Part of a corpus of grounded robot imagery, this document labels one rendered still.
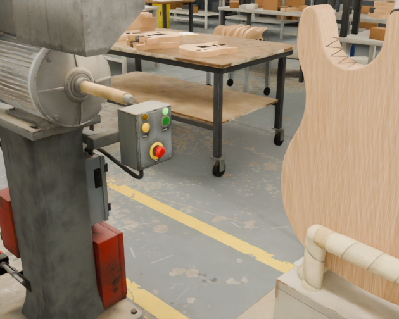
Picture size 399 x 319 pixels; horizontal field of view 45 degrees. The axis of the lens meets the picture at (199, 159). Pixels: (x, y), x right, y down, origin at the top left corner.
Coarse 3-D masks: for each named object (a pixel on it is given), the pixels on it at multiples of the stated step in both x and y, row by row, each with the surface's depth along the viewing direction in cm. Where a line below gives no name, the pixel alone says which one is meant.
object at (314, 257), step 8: (312, 248) 73; (320, 248) 72; (304, 256) 75; (312, 256) 73; (320, 256) 73; (304, 264) 75; (312, 264) 74; (320, 264) 74; (304, 272) 75; (312, 272) 74; (320, 272) 74; (304, 280) 76; (312, 280) 75; (320, 280) 75; (304, 288) 76; (312, 288) 75; (320, 288) 76
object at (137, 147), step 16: (128, 112) 157; (144, 112) 157; (160, 112) 162; (128, 128) 159; (160, 128) 164; (128, 144) 162; (144, 144) 160; (160, 144) 165; (112, 160) 171; (128, 160) 164; (144, 160) 162; (160, 160) 168
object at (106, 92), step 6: (84, 84) 133; (90, 84) 132; (96, 84) 131; (84, 90) 133; (90, 90) 131; (96, 90) 129; (102, 90) 128; (108, 90) 127; (114, 90) 126; (102, 96) 128; (108, 96) 126; (114, 96) 124; (120, 96) 123; (120, 102) 124
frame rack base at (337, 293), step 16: (288, 272) 80; (288, 288) 77; (336, 288) 76; (352, 288) 76; (288, 304) 78; (304, 304) 76; (320, 304) 73; (336, 304) 73; (352, 304) 73; (368, 304) 73; (384, 304) 73
